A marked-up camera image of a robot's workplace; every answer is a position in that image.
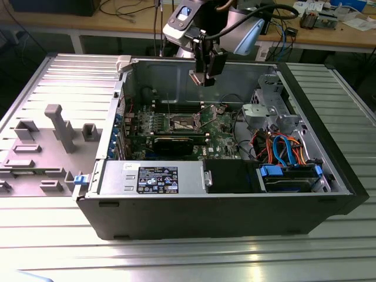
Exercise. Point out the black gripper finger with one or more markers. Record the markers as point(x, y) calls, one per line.
point(202, 55)
point(218, 63)

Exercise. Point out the CPU with silver top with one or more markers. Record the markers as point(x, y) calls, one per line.
point(194, 77)

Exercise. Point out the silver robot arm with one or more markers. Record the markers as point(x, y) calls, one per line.
point(235, 29)

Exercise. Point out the metal locking lever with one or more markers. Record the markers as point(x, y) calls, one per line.
point(169, 110)
point(204, 109)

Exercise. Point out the black RAM slot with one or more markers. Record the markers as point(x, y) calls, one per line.
point(182, 110)
point(179, 131)
point(199, 137)
point(176, 104)

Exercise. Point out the CPU socket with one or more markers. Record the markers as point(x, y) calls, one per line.
point(182, 122)

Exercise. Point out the blue slot retention clip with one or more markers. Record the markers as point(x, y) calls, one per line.
point(115, 131)
point(110, 153)
point(113, 143)
point(118, 118)

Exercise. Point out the white label sheet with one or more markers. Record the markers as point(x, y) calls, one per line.
point(263, 53)

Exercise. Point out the black upright box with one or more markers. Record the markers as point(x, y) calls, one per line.
point(268, 26)

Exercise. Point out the grey metal drive cage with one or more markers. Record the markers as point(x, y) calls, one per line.
point(258, 111)

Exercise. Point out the green motherboard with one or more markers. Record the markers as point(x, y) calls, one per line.
point(217, 138)

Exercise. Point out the small black box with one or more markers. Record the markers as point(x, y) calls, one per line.
point(292, 31)

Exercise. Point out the white printed papers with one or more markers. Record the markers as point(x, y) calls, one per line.
point(299, 6)

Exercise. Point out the wooden desk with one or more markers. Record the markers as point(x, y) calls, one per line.
point(117, 23)

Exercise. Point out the black graphics card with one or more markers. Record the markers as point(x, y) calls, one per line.
point(173, 147)

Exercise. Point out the copper finned heatsink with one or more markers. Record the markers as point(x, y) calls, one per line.
point(308, 19)

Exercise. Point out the grey electronic device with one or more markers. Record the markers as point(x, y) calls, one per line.
point(326, 19)

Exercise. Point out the black plastic shroud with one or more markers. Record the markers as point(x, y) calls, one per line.
point(226, 176)

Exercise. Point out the hard disk in blue carrier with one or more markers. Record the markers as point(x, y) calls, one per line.
point(282, 185)

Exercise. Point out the white paper sheets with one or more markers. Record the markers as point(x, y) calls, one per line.
point(359, 24)

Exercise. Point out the grey power supply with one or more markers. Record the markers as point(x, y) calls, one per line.
point(117, 176)

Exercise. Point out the black open PC case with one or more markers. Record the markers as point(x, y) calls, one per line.
point(205, 217)

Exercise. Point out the large black box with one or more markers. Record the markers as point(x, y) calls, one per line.
point(53, 7)

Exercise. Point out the blue case latch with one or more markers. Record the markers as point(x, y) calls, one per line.
point(80, 179)

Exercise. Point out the grey parts rack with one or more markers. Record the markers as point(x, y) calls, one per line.
point(44, 158)

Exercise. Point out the green RAM stick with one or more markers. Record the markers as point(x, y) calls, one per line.
point(25, 173)

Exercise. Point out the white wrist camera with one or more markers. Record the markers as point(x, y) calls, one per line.
point(176, 29)

